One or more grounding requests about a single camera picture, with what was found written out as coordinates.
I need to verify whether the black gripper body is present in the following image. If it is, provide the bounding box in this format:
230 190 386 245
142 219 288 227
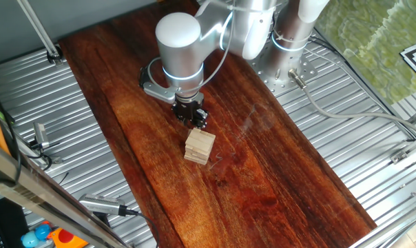
171 94 205 118

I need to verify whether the reddish brown wooden board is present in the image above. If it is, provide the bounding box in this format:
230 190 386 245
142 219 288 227
58 0 378 248

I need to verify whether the black pole clamp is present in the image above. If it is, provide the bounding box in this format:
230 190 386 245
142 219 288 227
45 43 65 67

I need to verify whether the orange emergency stop box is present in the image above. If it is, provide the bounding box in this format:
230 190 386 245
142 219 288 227
46 227 89 248

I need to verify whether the silver support pole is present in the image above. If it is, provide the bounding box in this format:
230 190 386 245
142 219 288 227
16 0 59 58

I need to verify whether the blue plastic toy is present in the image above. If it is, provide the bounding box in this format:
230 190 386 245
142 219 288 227
20 220 53 248

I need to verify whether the green marbled panel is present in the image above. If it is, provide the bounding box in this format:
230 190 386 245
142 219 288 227
313 0 416 106

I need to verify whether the black device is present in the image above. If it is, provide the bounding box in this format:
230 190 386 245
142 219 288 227
0 198 30 248

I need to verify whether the silver camera mounting bracket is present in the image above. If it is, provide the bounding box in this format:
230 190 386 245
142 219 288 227
142 81 177 105

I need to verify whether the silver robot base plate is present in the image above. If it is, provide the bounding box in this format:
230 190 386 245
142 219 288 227
245 48 319 98

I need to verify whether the grey cable with metal connector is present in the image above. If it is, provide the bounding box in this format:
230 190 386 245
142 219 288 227
287 68 416 138

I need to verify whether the black camera cable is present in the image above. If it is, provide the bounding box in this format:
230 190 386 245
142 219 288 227
118 205 160 248
24 137 54 172

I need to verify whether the silver depth camera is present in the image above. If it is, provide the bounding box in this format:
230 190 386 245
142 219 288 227
33 122 50 149
78 193 127 217

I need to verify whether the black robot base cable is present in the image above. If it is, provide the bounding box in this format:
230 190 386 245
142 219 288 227
307 34 416 141

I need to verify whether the metal frame beam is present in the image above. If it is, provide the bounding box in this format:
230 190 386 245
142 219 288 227
0 136 133 248

